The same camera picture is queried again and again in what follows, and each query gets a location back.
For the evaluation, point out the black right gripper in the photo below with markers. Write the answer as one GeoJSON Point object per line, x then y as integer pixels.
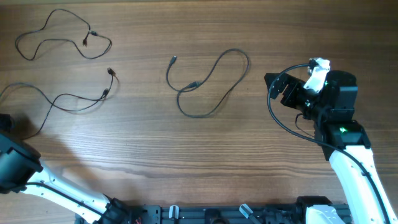
{"type": "Point", "coordinates": [295, 85]}

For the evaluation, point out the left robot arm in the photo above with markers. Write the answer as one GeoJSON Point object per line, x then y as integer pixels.
{"type": "Point", "coordinates": [22, 171]}

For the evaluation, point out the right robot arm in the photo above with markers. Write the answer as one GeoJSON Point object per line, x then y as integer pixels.
{"type": "Point", "coordinates": [344, 141]}

